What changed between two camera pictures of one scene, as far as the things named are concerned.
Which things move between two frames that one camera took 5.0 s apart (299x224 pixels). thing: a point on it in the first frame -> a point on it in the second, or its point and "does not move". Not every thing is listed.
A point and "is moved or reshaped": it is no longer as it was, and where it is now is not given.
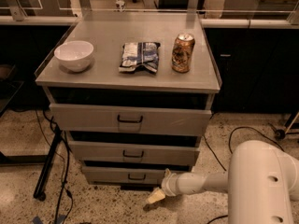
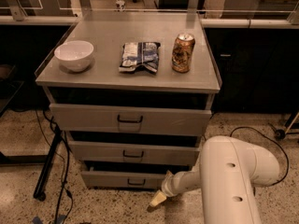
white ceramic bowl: [74, 55] does not move
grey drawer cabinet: [132, 91] does not move
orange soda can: [182, 52] does not move
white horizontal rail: [206, 23] does not move
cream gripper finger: [157, 194] -> [158, 198]
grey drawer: [130, 175] is moved or reshaped
